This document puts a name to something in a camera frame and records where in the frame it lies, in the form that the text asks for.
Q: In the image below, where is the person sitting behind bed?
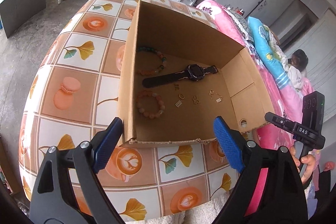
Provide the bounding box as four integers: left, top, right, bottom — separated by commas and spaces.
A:
288, 49, 309, 90

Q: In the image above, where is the pink floral quilt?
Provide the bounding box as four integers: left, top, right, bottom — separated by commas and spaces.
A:
197, 0, 313, 215

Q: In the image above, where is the gold clasp charm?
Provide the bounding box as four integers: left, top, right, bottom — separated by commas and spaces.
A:
192, 95, 201, 105

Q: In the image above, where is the blue patterned blanket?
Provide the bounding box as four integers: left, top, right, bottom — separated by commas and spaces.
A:
248, 16, 290, 90

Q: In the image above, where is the right hand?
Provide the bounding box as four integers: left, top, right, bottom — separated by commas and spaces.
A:
289, 146, 315, 184

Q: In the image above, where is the colourful bead bracelet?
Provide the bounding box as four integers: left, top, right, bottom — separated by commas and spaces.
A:
136, 45, 169, 77

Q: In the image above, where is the pink strap digital watch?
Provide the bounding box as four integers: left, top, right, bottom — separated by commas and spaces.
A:
142, 64, 219, 88

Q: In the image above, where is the dark grey cabinet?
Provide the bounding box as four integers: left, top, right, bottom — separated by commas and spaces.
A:
1, 0, 46, 38

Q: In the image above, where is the pink pearl bead bracelet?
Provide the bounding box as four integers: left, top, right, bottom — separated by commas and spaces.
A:
135, 89, 166, 119

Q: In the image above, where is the brown cardboard box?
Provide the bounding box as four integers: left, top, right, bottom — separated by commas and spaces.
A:
117, 2, 274, 147

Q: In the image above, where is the white door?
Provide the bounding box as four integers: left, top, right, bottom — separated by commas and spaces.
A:
245, 0, 294, 26

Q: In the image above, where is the white wardrobe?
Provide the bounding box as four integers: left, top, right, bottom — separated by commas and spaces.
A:
285, 10, 336, 121

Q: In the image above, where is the patterned plastic tablecloth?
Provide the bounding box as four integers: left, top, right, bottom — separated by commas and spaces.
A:
19, 0, 238, 223

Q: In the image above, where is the gold chain with ring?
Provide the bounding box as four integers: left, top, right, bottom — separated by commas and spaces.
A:
208, 89, 224, 104

